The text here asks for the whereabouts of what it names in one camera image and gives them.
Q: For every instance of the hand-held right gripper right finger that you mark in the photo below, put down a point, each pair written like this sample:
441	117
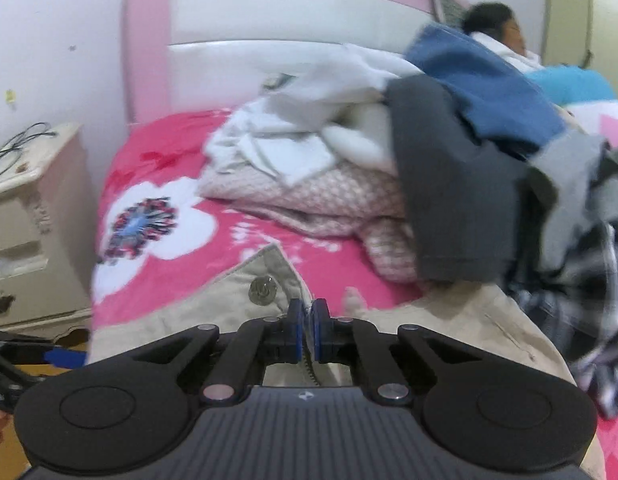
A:
317	332

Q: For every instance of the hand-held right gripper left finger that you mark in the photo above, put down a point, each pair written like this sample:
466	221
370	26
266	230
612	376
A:
296	332

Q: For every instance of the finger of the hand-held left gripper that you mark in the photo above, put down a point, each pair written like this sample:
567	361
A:
11	377
64	357

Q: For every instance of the beige pants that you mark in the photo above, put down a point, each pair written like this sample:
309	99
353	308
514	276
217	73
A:
199	305

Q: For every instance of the white clothes pile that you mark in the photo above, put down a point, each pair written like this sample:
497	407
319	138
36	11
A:
314	90

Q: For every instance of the pink floral bed sheet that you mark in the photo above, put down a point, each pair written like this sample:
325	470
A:
329	265

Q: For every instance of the pink patterned cloth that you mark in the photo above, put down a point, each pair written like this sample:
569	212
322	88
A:
329	195

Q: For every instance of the cream nightstand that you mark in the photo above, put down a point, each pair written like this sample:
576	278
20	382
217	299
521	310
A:
29	210

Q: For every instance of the dark grey garment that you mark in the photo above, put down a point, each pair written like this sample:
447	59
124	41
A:
439	185

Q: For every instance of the black and white plaid shirt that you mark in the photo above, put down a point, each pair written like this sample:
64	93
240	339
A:
589	320

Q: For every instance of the light grey garment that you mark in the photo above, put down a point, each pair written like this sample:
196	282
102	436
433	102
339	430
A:
569	200

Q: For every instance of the blue garment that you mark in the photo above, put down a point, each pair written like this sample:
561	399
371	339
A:
479	85

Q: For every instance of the pink and white headboard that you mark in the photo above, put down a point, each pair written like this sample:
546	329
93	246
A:
149	35

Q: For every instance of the grey patterned pillow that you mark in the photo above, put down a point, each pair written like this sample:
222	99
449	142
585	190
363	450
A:
446	5

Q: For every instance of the pink floral quilt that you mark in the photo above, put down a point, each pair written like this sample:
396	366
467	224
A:
609	120

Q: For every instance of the cream wardrobe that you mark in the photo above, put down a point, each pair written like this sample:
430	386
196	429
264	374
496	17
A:
609	25

